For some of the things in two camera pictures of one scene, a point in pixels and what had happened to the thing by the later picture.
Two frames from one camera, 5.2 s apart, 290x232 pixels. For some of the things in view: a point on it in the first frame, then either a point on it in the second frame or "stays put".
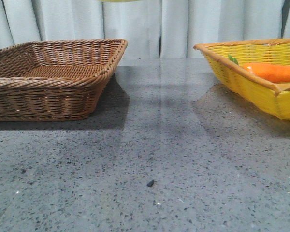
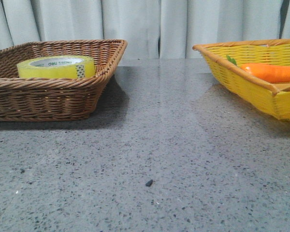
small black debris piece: (150, 183) stays put
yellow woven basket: (282, 98) stays put
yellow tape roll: (121, 1) → (75, 66)
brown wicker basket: (54, 80) stays put
